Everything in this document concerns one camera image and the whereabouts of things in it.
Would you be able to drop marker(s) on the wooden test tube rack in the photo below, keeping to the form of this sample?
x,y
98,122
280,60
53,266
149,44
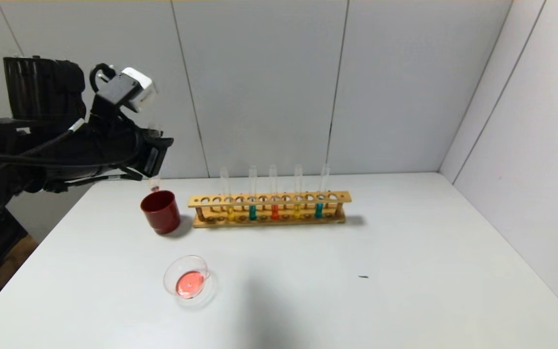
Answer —
x,y
269,199

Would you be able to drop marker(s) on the clear glass beaker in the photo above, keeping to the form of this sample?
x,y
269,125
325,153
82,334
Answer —
x,y
189,283

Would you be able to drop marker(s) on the yellow pigment test tube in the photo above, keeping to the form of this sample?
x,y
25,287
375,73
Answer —
x,y
231,214
297,212

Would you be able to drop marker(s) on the left gripper plain black finger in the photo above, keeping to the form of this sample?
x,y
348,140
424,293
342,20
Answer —
x,y
152,133

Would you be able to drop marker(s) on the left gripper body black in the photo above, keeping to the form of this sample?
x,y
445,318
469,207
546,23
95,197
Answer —
x,y
154,159

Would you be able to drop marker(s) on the left gripper labelled black finger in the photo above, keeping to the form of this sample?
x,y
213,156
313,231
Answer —
x,y
161,142

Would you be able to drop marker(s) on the teal pigment test tube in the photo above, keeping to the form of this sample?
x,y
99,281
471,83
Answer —
x,y
253,213
318,211

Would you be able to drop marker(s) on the red pigment test tube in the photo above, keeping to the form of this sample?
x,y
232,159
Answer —
x,y
155,183
274,212

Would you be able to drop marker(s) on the dark red cup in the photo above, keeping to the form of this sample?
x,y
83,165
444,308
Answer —
x,y
162,215

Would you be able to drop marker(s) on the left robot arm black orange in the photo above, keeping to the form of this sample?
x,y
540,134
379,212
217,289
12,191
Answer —
x,y
41,150

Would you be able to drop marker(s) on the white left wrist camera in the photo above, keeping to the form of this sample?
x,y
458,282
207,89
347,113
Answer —
x,y
136,89

